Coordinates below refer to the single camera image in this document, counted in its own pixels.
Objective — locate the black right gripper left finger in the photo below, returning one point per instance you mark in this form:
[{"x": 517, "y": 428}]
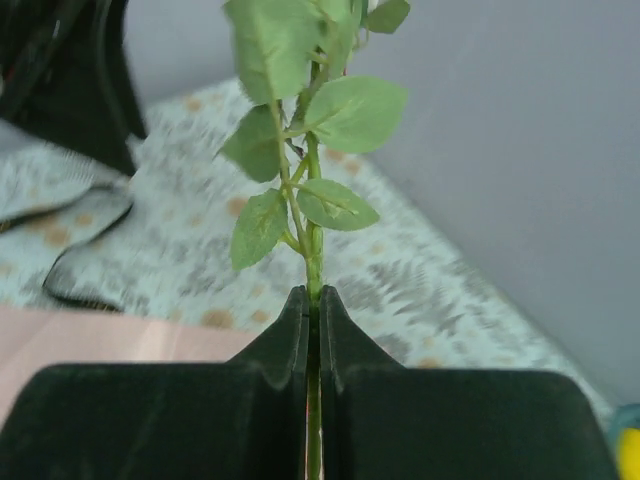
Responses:
[{"x": 244, "y": 418}]

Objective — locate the floral tablecloth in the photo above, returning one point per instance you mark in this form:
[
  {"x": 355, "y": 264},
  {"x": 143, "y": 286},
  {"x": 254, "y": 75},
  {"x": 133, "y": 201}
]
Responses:
[{"x": 158, "y": 244}]

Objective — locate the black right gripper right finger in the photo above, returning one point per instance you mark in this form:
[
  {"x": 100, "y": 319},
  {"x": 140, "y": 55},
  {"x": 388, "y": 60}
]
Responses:
[{"x": 382, "y": 420}]

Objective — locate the purple pink wrapping paper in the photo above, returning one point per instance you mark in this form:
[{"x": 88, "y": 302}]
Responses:
[{"x": 33, "y": 339}]

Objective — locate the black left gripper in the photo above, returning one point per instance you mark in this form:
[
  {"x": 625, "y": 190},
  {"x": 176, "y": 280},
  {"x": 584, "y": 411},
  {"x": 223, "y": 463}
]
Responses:
[{"x": 65, "y": 78}]

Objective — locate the teal plastic fruit basket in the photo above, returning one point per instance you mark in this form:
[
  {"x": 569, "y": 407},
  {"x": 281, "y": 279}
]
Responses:
[{"x": 623, "y": 439}]

